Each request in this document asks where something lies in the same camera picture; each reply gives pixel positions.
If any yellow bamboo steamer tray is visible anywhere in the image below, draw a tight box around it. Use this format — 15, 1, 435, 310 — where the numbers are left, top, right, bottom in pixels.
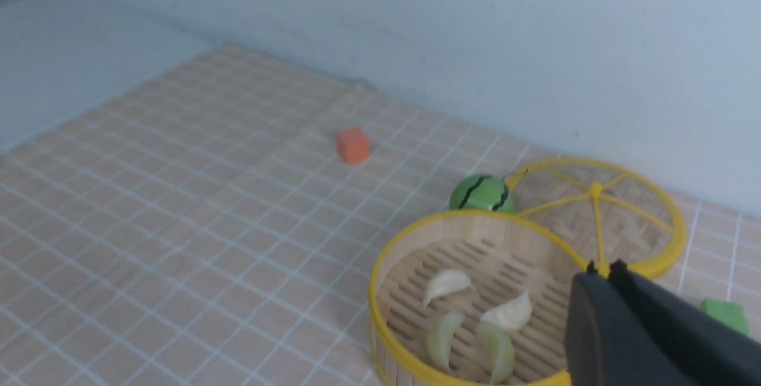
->
369, 211, 588, 385

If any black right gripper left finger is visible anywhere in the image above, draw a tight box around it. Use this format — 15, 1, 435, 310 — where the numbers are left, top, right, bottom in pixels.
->
564, 262, 698, 385

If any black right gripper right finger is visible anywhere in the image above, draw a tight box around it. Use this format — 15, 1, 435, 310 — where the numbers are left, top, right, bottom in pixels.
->
607, 261, 759, 385

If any light green dumpling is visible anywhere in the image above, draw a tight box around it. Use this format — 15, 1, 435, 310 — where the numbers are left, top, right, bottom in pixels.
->
426, 312, 465, 373

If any orange cube block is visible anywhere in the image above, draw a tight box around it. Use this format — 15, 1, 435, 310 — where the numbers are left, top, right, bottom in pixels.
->
335, 126, 372, 165

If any green cube block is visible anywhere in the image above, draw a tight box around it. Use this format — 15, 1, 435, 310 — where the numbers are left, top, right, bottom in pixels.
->
699, 297, 749, 335

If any beige checkered tablecloth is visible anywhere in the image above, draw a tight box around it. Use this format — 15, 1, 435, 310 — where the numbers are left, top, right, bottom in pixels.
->
2, 45, 759, 385

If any yellow bamboo steamer lid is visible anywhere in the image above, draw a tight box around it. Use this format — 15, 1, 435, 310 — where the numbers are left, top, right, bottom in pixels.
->
506, 156, 687, 278

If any green watermelon toy ball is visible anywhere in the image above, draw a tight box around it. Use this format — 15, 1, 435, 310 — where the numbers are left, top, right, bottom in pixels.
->
448, 174, 516, 214

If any pale white dumpling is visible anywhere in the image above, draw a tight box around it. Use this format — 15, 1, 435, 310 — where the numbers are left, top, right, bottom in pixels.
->
422, 268, 473, 307

